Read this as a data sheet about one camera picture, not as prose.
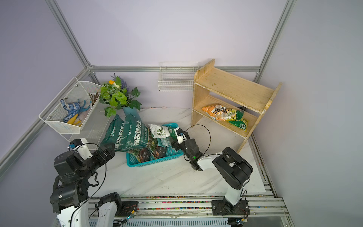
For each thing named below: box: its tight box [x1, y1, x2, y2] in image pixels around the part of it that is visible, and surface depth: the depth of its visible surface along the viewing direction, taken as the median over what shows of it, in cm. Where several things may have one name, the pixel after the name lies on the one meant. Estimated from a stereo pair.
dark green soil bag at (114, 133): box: [100, 113, 126, 151], surface depth 76 cm
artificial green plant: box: [99, 72, 143, 118], surface depth 85 cm
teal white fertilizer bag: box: [156, 136, 172, 148], surface depth 90 cm
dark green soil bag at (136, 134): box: [123, 113, 150, 150], surface depth 79 cm
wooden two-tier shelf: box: [190, 58, 284, 154], surface depth 78 cm
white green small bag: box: [147, 123, 170, 139], surface depth 86 cm
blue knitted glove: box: [60, 98, 81, 123], surface depth 73 cm
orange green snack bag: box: [201, 104, 237, 122], surface depth 84 cm
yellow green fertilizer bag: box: [226, 108, 250, 133], surface depth 81 cm
